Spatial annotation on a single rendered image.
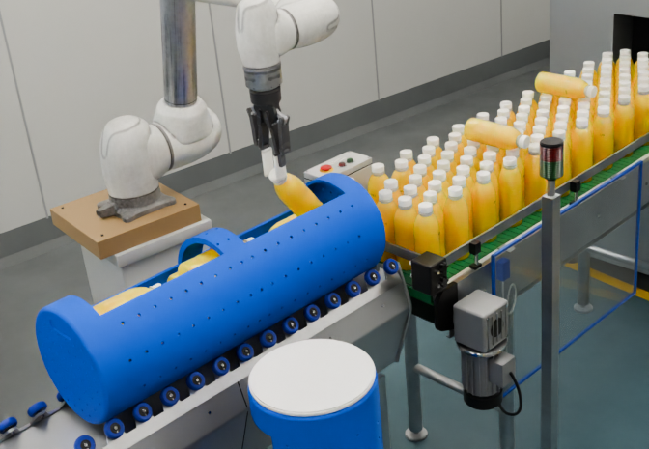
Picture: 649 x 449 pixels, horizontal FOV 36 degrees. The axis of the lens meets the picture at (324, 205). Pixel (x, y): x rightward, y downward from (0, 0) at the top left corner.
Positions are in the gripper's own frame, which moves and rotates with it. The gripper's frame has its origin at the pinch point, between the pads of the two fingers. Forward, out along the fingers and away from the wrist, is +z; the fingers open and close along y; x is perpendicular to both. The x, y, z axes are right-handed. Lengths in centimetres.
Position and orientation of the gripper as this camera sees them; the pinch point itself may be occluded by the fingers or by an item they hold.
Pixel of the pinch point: (273, 164)
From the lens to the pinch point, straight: 243.7
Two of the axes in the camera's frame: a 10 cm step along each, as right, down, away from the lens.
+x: 7.1, -3.6, 6.0
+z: 0.9, 9.0, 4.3
